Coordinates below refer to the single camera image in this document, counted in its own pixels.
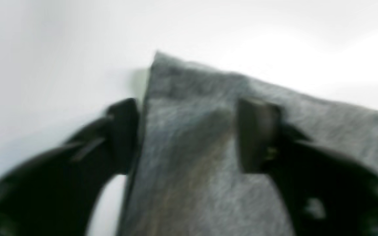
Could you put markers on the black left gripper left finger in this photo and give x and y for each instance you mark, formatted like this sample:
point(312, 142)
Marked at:
point(54, 193)

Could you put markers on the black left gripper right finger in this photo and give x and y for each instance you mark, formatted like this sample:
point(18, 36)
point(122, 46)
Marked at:
point(325, 192)

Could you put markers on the grey T-shirt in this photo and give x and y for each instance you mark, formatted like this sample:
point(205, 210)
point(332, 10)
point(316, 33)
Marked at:
point(186, 181)

